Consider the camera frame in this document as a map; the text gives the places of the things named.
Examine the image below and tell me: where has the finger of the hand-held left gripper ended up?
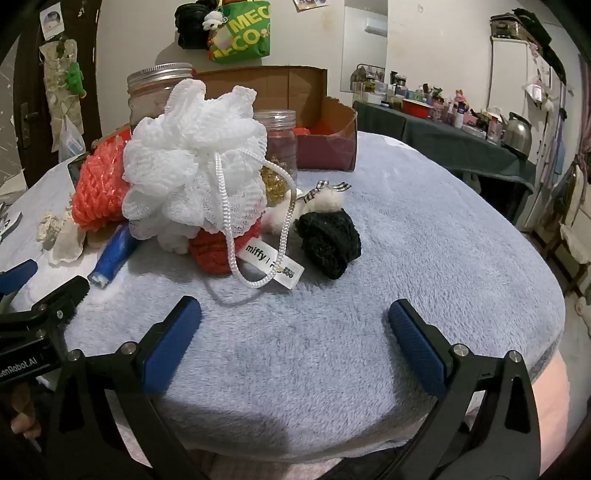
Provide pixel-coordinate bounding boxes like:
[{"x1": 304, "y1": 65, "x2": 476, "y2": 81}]
[
  {"x1": 0, "y1": 276, "x2": 91, "y2": 325},
  {"x1": 0, "y1": 259, "x2": 39, "y2": 298}
]

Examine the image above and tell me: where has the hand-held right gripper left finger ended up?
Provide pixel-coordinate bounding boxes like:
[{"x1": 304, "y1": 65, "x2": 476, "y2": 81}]
[{"x1": 46, "y1": 295, "x2": 218, "y2": 480}]

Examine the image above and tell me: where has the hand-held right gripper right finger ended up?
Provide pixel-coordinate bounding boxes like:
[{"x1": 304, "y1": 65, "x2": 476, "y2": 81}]
[{"x1": 388, "y1": 298, "x2": 542, "y2": 480}]

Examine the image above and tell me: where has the tissue sheet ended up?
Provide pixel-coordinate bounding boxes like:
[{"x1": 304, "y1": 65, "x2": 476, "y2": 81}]
[{"x1": 48, "y1": 220, "x2": 88, "y2": 265}]

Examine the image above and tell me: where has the blue foam cylinder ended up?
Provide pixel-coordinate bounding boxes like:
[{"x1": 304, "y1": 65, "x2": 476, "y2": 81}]
[{"x1": 88, "y1": 224, "x2": 139, "y2": 289}]

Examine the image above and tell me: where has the red knitted pouch with tag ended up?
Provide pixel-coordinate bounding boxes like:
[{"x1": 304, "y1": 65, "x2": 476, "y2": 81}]
[{"x1": 188, "y1": 217, "x2": 306, "y2": 290}]

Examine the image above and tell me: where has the coral mesh bath loofah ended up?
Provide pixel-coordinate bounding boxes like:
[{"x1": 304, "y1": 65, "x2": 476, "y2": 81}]
[{"x1": 71, "y1": 129, "x2": 139, "y2": 232}]

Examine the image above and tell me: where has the black knitted pouch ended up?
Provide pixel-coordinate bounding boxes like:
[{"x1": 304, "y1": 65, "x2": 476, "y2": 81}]
[{"x1": 294, "y1": 207, "x2": 362, "y2": 280}]

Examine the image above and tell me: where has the white mesh bath loofah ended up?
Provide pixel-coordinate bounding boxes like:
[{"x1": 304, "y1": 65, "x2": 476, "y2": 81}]
[{"x1": 122, "y1": 78, "x2": 298, "y2": 290}]

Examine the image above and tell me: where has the cardboard box red inside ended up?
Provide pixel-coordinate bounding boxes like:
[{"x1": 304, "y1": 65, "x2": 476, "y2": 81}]
[{"x1": 92, "y1": 65, "x2": 359, "y2": 173}]

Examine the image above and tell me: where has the person's left hand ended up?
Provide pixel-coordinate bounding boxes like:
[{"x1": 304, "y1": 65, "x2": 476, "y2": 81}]
[{"x1": 0, "y1": 381, "x2": 44, "y2": 441}]

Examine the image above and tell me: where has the colourful beauty cream box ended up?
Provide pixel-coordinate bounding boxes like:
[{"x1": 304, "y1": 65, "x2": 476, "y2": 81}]
[{"x1": 67, "y1": 154, "x2": 93, "y2": 191}]

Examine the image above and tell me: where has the beige hanging cloth bag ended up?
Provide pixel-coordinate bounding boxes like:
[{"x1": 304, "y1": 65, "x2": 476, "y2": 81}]
[{"x1": 42, "y1": 39, "x2": 87, "y2": 155}]

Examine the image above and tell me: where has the white tissue ball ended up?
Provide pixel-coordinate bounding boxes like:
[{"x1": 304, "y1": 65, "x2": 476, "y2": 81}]
[{"x1": 262, "y1": 180, "x2": 352, "y2": 232}]

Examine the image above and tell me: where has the wooden chair with cushion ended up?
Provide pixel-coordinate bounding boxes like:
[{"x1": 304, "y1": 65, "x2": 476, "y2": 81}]
[{"x1": 536, "y1": 157, "x2": 591, "y2": 298}]

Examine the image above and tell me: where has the green toy figure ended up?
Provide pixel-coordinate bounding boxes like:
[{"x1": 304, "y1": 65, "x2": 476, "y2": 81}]
[{"x1": 65, "y1": 62, "x2": 87, "y2": 99}]

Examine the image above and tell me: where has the dark brown door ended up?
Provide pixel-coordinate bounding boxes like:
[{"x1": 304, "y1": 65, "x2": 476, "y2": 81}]
[{"x1": 13, "y1": 0, "x2": 103, "y2": 188}]

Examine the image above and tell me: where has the large glass jar metal lid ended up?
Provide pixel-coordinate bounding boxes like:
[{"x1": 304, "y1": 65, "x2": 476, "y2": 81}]
[{"x1": 127, "y1": 62, "x2": 195, "y2": 136}]

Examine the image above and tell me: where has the side table with dark cloth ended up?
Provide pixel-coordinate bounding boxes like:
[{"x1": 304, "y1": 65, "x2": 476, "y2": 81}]
[{"x1": 353, "y1": 100, "x2": 539, "y2": 219}]

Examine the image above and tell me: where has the small jar of gold capsules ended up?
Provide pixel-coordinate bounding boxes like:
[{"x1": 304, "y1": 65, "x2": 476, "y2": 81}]
[{"x1": 253, "y1": 110, "x2": 299, "y2": 208}]

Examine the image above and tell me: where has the steel kettle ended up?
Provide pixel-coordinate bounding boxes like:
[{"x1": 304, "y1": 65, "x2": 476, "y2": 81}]
[{"x1": 501, "y1": 112, "x2": 533, "y2": 158}]

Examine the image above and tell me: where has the cluster of bottles and jars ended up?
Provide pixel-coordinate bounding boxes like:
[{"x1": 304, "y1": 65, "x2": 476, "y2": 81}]
[{"x1": 350, "y1": 65, "x2": 505, "y2": 140}]

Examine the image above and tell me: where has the red basin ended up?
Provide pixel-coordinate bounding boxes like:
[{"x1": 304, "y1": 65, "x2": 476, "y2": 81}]
[{"x1": 402, "y1": 98, "x2": 435, "y2": 120}]

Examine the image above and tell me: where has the white fridge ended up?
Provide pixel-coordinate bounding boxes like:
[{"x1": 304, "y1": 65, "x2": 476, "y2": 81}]
[{"x1": 487, "y1": 37, "x2": 567, "y2": 232}]

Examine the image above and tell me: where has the black hanging bag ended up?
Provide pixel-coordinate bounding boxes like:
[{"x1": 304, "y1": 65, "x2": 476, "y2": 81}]
[{"x1": 174, "y1": 2, "x2": 218, "y2": 51}]

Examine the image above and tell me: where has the green shopping bag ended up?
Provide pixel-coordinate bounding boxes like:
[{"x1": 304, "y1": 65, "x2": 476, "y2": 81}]
[{"x1": 208, "y1": 0, "x2": 272, "y2": 64}]

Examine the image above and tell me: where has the bag atop fridge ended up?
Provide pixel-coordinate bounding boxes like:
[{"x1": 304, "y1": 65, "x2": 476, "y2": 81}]
[{"x1": 490, "y1": 11, "x2": 553, "y2": 47}]

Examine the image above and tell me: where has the wall mirror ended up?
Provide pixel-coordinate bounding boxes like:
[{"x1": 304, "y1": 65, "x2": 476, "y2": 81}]
[{"x1": 341, "y1": 0, "x2": 387, "y2": 96}]

